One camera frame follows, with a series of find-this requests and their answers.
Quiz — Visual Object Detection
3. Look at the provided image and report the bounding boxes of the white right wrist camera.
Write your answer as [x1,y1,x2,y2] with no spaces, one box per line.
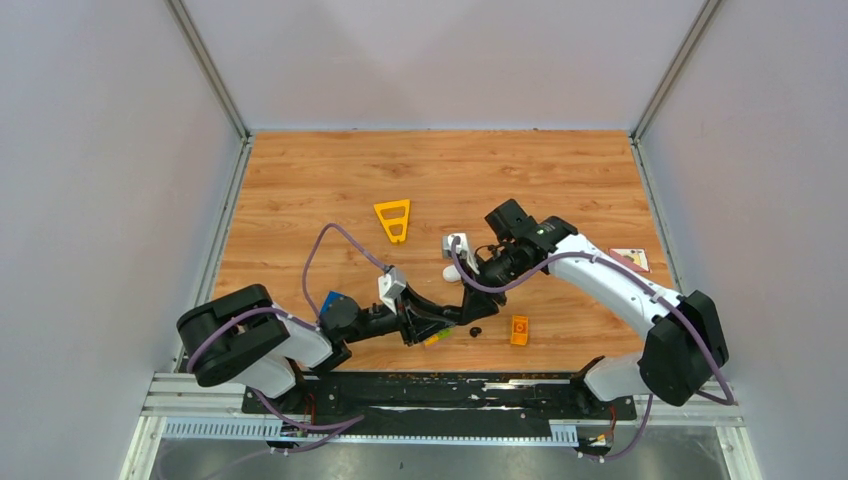
[441,232,479,274]

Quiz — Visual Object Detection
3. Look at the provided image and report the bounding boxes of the orange green toy brick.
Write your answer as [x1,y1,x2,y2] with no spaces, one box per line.
[423,328,453,347]

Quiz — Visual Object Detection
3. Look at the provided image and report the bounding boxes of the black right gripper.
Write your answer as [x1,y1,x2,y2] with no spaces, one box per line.
[457,242,530,324]

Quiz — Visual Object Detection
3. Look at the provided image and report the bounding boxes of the orange arch toy block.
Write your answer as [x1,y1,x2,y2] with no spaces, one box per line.
[510,315,529,346]

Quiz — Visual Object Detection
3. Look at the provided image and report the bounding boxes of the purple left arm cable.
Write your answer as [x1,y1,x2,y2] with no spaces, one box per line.
[185,223,393,452]

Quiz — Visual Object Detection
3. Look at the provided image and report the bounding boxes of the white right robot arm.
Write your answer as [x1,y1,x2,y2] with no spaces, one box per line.
[442,199,736,418]

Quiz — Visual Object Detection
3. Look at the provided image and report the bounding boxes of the yellow triangular toy block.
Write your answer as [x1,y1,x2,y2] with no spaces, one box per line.
[373,199,411,244]

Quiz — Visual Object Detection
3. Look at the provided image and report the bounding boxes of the white earbud charging case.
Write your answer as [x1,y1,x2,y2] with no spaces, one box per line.
[442,265,462,283]

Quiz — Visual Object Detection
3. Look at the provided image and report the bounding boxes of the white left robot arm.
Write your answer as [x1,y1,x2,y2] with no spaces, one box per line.
[176,284,463,413]

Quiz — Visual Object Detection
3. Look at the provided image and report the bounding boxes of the blue toy brick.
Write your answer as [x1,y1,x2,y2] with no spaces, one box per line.
[319,291,345,316]

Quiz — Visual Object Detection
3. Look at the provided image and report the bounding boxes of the black earbud charging case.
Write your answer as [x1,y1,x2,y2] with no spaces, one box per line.
[440,305,463,322]

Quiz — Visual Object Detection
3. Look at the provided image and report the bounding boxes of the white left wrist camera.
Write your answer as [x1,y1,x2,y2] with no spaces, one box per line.
[377,266,407,315]

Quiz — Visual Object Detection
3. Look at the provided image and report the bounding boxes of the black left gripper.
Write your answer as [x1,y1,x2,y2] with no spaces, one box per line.
[345,281,457,347]

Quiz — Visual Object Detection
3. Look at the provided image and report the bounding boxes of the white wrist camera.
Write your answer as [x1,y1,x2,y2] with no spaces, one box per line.
[441,232,479,274]
[377,266,407,315]

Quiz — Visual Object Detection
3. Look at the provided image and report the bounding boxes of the white slotted cable duct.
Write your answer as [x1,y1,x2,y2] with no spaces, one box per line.
[161,417,579,447]

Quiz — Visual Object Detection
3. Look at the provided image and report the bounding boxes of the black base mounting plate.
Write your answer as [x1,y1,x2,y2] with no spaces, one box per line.
[242,371,637,436]

